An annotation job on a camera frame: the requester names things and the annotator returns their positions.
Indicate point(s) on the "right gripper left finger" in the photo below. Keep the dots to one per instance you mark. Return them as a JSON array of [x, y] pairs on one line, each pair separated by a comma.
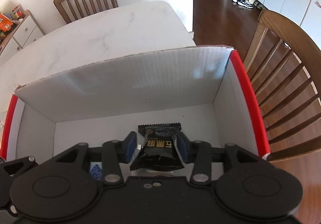
[[113, 154]]

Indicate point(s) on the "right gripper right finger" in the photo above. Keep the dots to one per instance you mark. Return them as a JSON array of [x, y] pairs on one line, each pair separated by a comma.
[[197, 153]]

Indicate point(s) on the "blue wafer snack packet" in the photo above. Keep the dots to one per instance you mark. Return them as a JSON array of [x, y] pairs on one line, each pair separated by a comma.
[[95, 170]]

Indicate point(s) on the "black snack packet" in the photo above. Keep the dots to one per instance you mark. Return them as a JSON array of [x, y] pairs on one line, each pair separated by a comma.
[[158, 152]]

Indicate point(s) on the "red cardboard box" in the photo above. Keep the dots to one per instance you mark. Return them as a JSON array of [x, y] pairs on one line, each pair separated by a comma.
[[204, 88]]

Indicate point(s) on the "wooden chair beside box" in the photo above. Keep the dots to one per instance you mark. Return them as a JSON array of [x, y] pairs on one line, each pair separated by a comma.
[[283, 64]]

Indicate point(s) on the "white sideboard cabinet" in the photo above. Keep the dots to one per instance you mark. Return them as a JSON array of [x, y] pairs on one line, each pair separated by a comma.
[[25, 33]]

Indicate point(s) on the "orange snack bag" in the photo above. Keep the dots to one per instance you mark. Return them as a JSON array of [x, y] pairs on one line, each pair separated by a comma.
[[5, 23]]

